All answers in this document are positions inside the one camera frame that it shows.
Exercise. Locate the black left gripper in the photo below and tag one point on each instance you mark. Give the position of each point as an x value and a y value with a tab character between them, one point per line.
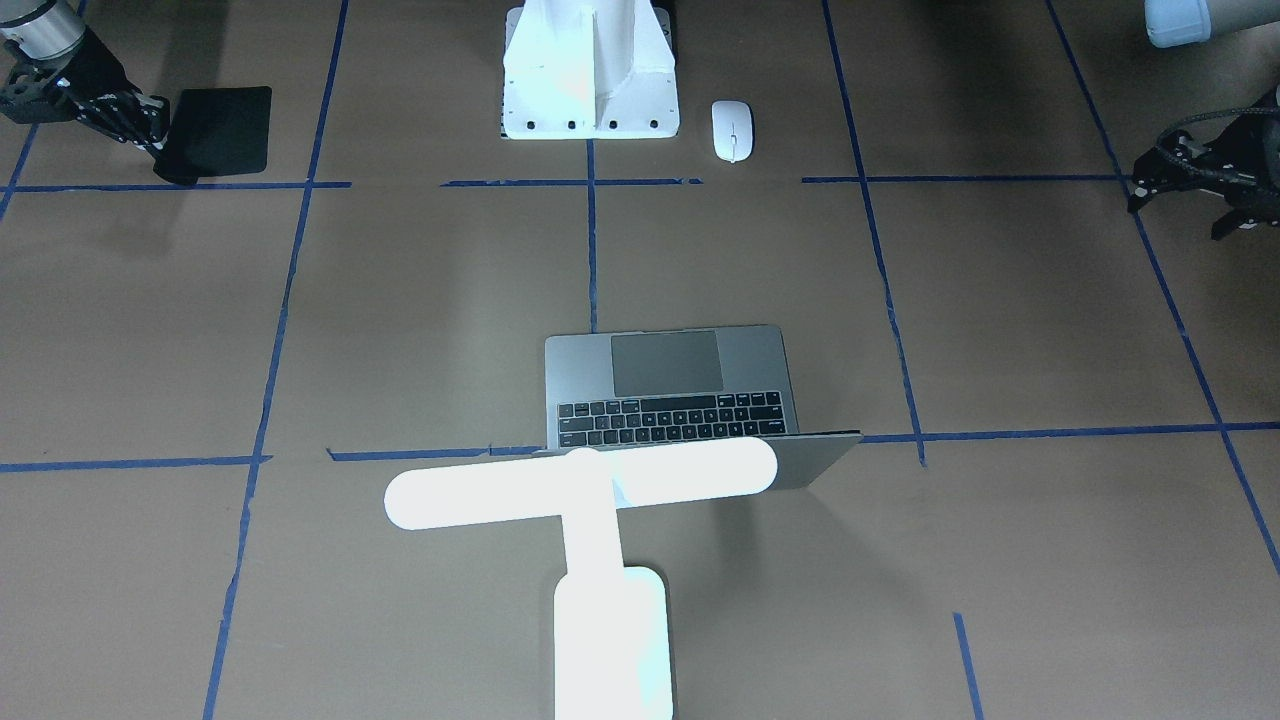
1172	165

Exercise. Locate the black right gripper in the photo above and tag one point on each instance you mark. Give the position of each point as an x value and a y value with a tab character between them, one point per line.
68	72

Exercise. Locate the black mouse pad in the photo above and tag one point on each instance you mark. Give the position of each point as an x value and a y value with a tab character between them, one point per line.
217	132

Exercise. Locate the white computer mouse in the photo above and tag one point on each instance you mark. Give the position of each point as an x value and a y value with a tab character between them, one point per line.
733	130

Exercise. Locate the grey laptop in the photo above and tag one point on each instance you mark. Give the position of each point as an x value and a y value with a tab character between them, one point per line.
609	391

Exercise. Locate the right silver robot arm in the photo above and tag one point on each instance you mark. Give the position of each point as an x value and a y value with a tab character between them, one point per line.
45	29

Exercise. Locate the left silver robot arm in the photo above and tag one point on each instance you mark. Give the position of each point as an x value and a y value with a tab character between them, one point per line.
1178	23

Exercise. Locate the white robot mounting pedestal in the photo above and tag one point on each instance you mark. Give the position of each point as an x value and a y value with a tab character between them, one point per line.
579	70

